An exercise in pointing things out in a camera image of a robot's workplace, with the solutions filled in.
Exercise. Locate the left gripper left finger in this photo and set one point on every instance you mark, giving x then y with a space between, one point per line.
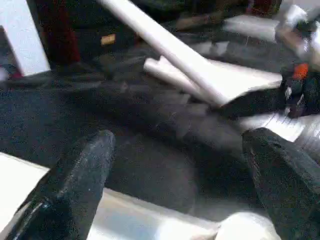
65 190

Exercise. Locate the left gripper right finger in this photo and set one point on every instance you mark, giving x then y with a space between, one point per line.
290 190

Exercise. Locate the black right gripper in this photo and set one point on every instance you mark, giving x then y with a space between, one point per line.
305 95

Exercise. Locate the white plastic table top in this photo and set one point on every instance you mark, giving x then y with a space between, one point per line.
130 220

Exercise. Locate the white flat panel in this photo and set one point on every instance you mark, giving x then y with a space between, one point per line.
250 27

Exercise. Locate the black plastic mat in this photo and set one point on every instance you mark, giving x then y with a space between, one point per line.
125 125

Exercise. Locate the small yellow label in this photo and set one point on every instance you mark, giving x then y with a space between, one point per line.
108 39

